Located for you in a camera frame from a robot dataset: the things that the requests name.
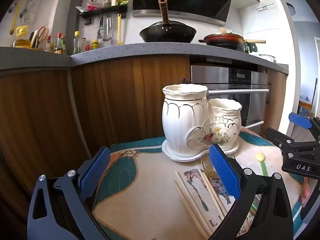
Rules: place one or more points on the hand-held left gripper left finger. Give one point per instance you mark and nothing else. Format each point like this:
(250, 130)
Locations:
(95, 172)

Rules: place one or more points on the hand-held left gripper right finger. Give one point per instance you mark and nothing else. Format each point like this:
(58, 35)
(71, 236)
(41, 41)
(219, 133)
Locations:
(225, 172)

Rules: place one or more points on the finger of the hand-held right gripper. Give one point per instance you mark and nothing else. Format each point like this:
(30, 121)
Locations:
(277, 137)
(300, 120)

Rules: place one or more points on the gold metal fork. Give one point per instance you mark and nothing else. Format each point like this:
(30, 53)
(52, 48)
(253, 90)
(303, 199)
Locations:
(208, 166)

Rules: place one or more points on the white floral ceramic utensil holder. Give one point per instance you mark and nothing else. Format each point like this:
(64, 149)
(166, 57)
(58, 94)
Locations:
(185, 120)

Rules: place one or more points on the person's right hand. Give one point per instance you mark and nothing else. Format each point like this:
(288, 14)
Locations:
(306, 192)

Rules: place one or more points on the narrow wooden cabinet door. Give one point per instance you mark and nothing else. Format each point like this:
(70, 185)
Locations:
(275, 100)

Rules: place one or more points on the stainless steel built-in oven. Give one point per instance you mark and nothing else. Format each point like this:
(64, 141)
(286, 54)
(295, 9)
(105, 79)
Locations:
(240, 100)

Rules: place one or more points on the white ceramic saucer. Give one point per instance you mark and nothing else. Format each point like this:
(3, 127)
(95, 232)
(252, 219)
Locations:
(175, 155)

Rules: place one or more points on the printed teal beige tablecloth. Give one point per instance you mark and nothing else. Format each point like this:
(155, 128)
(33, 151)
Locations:
(150, 192)

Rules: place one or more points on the metal bowl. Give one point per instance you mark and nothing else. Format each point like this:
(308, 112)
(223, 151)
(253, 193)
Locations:
(268, 58)

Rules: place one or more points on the wooden base cabinet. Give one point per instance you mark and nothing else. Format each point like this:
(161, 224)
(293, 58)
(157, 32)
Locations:
(112, 100)

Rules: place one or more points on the green glass bottle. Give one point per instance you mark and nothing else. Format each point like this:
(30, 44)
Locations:
(246, 48)

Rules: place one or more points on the round ceiling lamp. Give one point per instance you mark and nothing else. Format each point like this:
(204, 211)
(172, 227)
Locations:
(291, 8)

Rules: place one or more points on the grey speckled stone countertop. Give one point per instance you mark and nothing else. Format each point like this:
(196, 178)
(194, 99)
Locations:
(112, 52)

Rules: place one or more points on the pale plastic bottle red cap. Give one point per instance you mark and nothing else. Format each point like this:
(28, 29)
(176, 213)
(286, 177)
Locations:
(83, 46)

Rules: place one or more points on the yellow seasoning bottle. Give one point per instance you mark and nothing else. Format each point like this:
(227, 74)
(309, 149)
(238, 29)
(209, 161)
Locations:
(94, 45)

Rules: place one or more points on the clear bottle yellow cap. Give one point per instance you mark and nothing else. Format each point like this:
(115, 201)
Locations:
(76, 45)

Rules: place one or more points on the green cap sauce bottle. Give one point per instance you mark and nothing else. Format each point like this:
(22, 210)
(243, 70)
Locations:
(63, 47)

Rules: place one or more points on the red cap sauce bottle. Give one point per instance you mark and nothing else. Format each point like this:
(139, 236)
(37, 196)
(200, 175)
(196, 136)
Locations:
(48, 45)

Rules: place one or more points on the yellow hanging spatula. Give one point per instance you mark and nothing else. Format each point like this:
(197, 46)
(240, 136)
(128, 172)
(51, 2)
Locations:
(119, 32)

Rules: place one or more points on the grey hanging kitchen utensil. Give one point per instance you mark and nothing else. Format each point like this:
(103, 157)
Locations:
(100, 30)

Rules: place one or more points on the metal hanging ladle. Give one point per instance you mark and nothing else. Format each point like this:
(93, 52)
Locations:
(108, 30)

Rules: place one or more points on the wooden knife block with knives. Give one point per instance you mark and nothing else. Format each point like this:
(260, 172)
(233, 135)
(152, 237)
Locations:
(35, 41)

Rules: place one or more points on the yellow lidded jar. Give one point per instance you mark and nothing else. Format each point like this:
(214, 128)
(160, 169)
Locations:
(22, 42)

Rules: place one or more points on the red seasoning packet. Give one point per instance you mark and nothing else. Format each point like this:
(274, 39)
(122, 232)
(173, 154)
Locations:
(93, 6)

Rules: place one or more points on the small label spice jar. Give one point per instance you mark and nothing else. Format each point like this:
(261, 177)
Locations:
(114, 1)

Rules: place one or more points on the yellow long hanging utensil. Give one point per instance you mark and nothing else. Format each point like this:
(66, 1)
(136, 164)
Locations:
(17, 15)

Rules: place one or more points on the wall paper towel holder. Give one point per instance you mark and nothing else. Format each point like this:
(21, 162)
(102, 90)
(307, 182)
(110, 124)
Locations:
(265, 7)

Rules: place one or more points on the black wall spice shelf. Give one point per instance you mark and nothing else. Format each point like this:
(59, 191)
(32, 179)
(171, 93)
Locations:
(105, 12)

